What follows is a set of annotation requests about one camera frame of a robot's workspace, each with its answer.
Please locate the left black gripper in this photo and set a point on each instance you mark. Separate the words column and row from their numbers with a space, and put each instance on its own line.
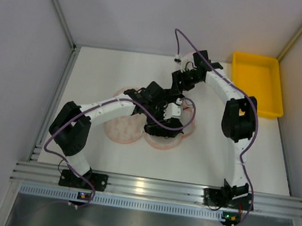
column 162, row 129

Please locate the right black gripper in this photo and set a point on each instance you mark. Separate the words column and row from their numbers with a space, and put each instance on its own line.
column 180, row 81

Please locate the floral mesh laundry bag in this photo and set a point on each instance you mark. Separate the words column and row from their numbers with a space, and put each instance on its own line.
column 126, row 130

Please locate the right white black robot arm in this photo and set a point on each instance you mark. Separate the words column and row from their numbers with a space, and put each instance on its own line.
column 239, row 123

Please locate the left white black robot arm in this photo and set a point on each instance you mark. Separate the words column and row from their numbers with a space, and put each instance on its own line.
column 70, row 129

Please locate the yellow plastic tray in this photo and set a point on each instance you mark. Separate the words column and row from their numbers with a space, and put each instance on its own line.
column 259, row 76

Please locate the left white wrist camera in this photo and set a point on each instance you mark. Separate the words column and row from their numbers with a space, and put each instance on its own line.
column 173, row 110

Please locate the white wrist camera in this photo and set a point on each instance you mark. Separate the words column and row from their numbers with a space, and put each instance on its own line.
column 173, row 110
column 184, row 62

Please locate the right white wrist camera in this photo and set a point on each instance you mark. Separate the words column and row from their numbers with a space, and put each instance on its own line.
column 184, row 62

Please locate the aluminium mounting rail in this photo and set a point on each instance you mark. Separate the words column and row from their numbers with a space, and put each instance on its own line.
column 155, row 189

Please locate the grey slotted cable duct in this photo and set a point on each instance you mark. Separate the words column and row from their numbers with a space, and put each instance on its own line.
column 123, row 202

